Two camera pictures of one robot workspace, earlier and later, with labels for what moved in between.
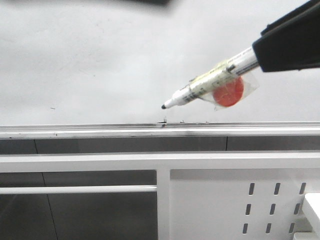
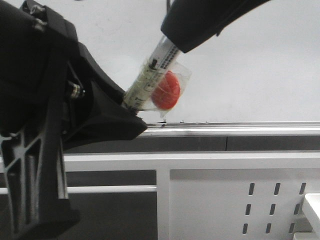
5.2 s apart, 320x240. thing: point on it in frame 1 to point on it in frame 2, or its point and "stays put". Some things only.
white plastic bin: [311, 206] stays put
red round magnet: [229, 93] to [166, 93]
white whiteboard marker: [223, 86] to [139, 93]
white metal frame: [160, 163] stays put
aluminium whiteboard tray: [165, 129] stays put
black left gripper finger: [291, 43] to [187, 23]
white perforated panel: [238, 204] stays put
